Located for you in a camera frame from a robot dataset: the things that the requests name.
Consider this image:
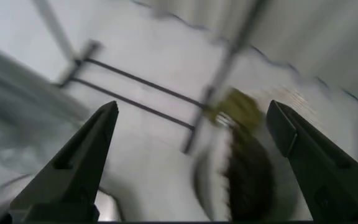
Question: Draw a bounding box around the white laundry basket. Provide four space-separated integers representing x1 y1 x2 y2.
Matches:
193 86 300 222

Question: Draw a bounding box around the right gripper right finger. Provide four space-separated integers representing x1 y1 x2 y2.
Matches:
265 99 358 223

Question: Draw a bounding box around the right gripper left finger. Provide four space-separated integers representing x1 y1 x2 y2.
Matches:
9 100 120 223

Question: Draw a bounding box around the green garment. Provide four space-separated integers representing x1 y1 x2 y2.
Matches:
205 87 264 133

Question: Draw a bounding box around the black clothes rack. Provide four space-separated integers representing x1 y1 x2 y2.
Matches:
31 0 270 155

